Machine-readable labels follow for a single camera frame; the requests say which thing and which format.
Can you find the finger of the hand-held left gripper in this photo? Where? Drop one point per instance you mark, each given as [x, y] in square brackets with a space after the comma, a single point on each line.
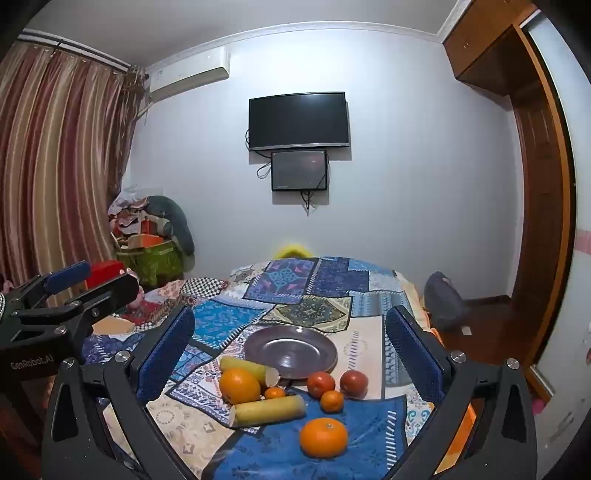
[108, 295]
[69, 273]

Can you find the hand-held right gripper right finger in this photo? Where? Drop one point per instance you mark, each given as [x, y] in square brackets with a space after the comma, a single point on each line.
[410, 353]

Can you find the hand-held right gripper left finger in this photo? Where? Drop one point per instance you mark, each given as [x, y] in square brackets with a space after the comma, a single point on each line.
[168, 355]

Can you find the red tomato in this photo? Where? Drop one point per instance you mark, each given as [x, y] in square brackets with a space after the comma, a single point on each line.
[354, 383]
[321, 384]

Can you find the large orange with sticker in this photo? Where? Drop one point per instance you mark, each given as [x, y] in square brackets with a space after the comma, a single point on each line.
[239, 386]

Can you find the yellow banana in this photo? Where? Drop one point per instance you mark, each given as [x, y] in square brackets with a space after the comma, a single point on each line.
[247, 368]
[270, 410]

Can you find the purple round plate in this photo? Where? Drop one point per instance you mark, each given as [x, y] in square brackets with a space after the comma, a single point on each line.
[295, 353]

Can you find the red box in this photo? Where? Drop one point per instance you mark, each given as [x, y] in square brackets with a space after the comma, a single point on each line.
[106, 272]

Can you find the tan cardboard box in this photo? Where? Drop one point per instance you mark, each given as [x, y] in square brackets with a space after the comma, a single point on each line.
[113, 325]

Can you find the green patterned bag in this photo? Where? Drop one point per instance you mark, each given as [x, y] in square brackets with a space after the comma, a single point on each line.
[147, 264]

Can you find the grey bag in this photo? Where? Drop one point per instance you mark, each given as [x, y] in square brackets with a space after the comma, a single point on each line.
[443, 300]

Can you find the orange box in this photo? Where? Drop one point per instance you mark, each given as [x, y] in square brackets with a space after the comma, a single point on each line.
[148, 240]

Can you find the pile of clothes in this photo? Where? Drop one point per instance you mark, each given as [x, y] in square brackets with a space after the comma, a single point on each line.
[129, 210]

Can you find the small tangerine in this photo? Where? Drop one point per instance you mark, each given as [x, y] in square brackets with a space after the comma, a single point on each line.
[332, 401]
[275, 393]

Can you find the striped brown curtain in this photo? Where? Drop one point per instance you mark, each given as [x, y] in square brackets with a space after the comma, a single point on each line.
[55, 161]

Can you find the patchwork printed blanket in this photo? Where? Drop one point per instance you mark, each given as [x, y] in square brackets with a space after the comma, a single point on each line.
[295, 281]

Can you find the yellow object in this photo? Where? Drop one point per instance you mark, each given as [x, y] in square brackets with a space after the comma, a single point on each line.
[291, 251]

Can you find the brown wooden door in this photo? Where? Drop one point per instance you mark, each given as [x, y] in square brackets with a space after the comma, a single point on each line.
[533, 194]

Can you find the white air conditioner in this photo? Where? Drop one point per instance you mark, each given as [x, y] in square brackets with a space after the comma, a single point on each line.
[184, 78]

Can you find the wardrobe sliding door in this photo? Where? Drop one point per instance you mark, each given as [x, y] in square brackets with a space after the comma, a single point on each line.
[561, 138]

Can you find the wooden overhead cabinet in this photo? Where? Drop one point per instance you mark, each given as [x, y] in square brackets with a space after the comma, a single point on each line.
[485, 41]

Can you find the small black wall monitor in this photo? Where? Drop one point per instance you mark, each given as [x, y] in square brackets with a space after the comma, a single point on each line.
[299, 170]

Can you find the white curtain rail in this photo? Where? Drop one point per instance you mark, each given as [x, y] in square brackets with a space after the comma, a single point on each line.
[74, 48]

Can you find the black wall television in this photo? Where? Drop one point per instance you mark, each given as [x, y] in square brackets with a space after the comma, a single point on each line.
[298, 120]

